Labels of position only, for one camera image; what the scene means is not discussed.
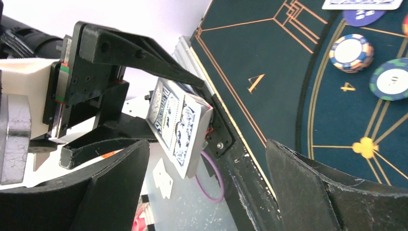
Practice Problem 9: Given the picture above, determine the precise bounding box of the teal poker chip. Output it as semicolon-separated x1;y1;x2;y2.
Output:
369;58;408;101

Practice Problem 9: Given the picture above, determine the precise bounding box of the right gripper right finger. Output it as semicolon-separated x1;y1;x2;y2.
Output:
266;140;408;231

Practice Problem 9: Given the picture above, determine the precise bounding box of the blue backed playing card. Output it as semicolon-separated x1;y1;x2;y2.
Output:
322;0;403;10

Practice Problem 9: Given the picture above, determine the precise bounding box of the purple round blind button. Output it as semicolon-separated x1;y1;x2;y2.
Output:
343;10;386;27

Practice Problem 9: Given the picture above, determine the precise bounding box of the dark green rectangular poker mat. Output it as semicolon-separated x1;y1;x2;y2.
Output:
191;0;348;193

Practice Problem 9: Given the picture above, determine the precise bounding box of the orange poker chip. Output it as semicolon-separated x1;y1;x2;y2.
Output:
401;14;408;37

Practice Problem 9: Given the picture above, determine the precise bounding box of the blue playing card deck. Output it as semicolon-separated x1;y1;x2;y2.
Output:
146;78;213;179

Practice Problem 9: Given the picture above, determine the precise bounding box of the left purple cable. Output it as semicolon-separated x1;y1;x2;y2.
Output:
194;150;225;204

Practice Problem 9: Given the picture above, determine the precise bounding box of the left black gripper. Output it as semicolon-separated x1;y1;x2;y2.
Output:
0;21;205;186

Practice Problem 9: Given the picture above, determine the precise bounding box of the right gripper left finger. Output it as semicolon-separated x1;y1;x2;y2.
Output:
0;140;150;231

